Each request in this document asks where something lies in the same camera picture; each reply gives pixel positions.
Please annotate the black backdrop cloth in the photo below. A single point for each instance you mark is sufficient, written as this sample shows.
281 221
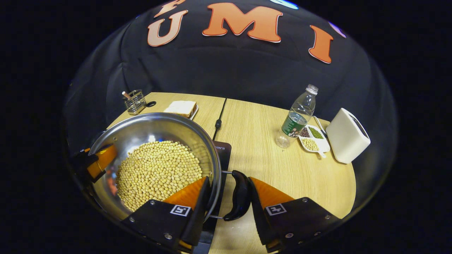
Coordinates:
229 67

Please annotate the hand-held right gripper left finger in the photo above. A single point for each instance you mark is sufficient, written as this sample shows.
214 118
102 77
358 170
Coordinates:
199 215

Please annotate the pile of soybeans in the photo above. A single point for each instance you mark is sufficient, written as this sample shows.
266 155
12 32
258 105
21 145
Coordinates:
159 173

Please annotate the sandwich with lettuce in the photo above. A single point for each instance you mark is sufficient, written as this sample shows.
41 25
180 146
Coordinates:
180 107

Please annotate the black induction cooktop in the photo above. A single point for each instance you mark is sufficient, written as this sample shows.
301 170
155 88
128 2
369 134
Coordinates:
224 155

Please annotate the white divided dish of beans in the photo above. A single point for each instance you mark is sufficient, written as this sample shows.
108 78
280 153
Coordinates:
312 143

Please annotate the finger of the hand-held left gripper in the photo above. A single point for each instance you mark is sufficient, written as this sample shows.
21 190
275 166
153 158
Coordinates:
102 158

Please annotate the clear plastic water bottle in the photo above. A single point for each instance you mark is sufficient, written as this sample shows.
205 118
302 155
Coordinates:
298 120

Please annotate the white toaster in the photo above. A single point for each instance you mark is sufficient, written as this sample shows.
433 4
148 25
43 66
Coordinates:
346 137

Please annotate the small white plate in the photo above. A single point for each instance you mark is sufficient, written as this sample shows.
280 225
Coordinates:
194 112

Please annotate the small black disc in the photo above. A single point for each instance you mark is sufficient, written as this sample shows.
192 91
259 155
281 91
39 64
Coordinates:
151 104

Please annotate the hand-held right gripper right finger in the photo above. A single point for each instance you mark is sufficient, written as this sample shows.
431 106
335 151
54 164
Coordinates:
259 215

